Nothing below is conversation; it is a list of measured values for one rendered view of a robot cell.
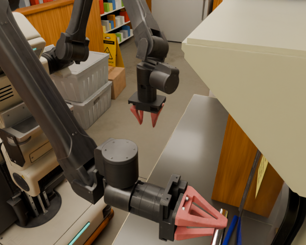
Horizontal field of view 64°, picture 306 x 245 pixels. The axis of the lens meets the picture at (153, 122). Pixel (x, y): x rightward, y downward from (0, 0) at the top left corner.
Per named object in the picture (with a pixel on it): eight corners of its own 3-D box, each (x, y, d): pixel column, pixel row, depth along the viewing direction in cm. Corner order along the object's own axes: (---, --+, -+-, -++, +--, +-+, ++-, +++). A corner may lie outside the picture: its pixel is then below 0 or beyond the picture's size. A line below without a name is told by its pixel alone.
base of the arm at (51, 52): (61, 47, 108) (39, 55, 100) (70, 38, 103) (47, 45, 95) (73, 64, 110) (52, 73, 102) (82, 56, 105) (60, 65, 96)
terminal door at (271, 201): (242, 213, 64) (291, 68, 42) (219, 358, 41) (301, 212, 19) (239, 212, 64) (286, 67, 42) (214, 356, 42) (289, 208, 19)
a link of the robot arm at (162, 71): (161, 41, 71) (140, 36, 65) (192, 50, 64) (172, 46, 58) (151, 81, 75) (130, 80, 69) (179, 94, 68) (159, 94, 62)
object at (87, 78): (113, 81, 284) (110, 53, 266) (82, 106, 238) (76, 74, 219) (83, 75, 297) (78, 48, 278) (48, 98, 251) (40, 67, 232)
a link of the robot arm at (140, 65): (147, 56, 71) (131, 61, 68) (164, 62, 67) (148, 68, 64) (147, 78, 75) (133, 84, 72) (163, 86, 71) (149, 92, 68)
